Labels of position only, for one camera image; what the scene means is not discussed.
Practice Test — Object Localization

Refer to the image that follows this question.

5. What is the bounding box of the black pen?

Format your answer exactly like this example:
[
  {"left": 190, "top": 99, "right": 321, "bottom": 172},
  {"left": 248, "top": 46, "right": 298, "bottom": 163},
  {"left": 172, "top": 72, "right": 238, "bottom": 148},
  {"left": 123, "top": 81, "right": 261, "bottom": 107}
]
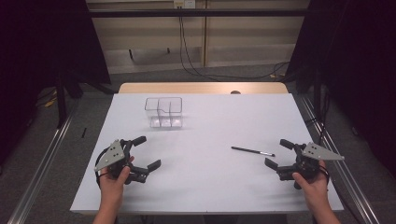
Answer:
[{"left": 231, "top": 146, "right": 276, "bottom": 158}]

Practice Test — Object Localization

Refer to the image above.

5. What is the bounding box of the person's left hand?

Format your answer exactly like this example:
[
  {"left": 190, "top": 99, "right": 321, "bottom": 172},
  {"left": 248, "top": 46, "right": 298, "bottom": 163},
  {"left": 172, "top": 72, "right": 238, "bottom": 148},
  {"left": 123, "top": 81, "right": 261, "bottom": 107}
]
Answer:
[{"left": 98, "top": 155, "right": 135, "bottom": 203}]

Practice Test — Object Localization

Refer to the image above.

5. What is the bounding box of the black power cable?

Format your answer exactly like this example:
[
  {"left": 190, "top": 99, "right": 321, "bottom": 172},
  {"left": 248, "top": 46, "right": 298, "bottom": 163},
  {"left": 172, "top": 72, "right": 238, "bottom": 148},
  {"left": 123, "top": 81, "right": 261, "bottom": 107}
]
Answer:
[
  {"left": 179, "top": 7, "right": 219, "bottom": 79},
  {"left": 178, "top": 7, "right": 291, "bottom": 81}
]

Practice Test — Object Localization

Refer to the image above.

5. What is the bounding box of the black metal stand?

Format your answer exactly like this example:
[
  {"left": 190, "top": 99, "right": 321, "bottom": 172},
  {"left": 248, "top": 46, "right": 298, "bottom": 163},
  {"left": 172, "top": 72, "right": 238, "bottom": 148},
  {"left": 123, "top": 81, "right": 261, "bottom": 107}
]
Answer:
[{"left": 54, "top": 69, "right": 84, "bottom": 130}]

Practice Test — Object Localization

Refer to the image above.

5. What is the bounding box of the wooden desk leg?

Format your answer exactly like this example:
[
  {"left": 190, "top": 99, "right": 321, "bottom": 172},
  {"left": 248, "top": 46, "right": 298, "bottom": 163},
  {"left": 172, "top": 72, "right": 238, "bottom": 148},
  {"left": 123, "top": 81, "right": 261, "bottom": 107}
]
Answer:
[{"left": 201, "top": 0, "right": 209, "bottom": 68}]

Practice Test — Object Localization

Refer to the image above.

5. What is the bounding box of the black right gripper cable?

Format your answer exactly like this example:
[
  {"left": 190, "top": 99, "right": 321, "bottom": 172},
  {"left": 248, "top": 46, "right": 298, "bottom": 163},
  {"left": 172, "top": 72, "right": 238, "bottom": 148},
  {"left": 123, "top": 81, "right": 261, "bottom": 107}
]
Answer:
[{"left": 318, "top": 163, "right": 332, "bottom": 185}]

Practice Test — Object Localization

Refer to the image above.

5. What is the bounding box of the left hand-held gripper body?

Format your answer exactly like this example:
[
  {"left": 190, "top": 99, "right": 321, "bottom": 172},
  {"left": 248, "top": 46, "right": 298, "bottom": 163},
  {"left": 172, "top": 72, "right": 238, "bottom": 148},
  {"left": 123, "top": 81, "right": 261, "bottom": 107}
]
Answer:
[{"left": 93, "top": 138, "right": 135, "bottom": 185}]

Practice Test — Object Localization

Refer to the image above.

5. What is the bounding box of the white table sheet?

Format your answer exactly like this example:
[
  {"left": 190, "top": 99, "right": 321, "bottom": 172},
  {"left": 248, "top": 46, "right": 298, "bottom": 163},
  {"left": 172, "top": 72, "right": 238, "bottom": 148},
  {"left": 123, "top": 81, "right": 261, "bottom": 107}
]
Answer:
[{"left": 69, "top": 92, "right": 345, "bottom": 217}]

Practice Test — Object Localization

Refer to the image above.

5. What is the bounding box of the white wall power outlet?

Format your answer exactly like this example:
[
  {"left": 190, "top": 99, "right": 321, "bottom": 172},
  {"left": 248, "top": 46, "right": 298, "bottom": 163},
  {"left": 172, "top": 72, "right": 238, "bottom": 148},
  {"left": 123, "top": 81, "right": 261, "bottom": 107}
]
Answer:
[{"left": 173, "top": 0, "right": 197, "bottom": 9}]

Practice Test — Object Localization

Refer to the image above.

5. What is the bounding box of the metal floor rail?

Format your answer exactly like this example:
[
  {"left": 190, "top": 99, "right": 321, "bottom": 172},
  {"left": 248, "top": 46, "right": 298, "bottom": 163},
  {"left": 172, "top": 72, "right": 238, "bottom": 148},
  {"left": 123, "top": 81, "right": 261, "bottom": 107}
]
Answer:
[
  {"left": 7, "top": 101, "right": 80, "bottom": 224},
  {"left": 299, "top": 93, "right": 381, "bottom": 224}
]

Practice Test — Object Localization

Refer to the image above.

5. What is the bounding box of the clear plastic organizer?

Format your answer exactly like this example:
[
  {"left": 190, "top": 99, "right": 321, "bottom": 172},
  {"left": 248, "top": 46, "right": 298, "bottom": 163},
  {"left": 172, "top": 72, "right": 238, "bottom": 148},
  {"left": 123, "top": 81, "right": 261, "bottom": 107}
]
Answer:
[{"left": 144, "top": 96, "right": 184, "bottom": 130}]

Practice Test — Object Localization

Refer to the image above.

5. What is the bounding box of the wooden table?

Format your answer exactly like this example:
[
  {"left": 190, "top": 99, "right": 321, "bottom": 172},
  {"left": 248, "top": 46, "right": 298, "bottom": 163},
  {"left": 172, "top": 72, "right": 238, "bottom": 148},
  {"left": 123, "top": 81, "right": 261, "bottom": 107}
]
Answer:
[{"left": 118, "top": 81, "right": 290, "bottom": 95}]

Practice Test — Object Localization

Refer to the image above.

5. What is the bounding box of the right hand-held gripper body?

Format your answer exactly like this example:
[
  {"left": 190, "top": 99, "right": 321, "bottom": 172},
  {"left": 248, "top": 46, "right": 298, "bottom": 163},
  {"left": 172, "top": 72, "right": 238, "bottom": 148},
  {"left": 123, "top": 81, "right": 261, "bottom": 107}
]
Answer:
[{"left": 292, "top": 142, "right": 346, "bottom": 190}]

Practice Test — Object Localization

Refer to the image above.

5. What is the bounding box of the black curtain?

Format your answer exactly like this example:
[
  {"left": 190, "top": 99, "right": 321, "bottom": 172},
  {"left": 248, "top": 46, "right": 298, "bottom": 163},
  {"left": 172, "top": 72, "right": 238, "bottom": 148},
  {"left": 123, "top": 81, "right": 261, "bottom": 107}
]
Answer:
[
  {"left": 284, "top": 0, "right": 396, "bottom": 171},
  {"left": 0, "top": 0, "right": 112, "bottom": 167}
]

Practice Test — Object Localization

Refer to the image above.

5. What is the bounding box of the background desk with black edge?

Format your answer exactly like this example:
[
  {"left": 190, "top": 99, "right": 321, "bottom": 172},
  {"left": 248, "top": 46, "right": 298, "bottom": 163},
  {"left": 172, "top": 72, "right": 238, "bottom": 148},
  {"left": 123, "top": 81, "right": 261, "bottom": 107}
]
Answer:
[{"left": 85, "top": 0, "right": 311, "bottom": 19}]

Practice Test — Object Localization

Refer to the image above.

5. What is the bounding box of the person's right hand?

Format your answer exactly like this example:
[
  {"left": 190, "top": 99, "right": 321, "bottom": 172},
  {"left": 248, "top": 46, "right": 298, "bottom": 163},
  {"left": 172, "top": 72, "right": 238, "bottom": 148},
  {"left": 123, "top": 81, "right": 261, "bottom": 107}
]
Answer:
[{"left": 291, "top": 160, "right": 331, "bottom": 213}]

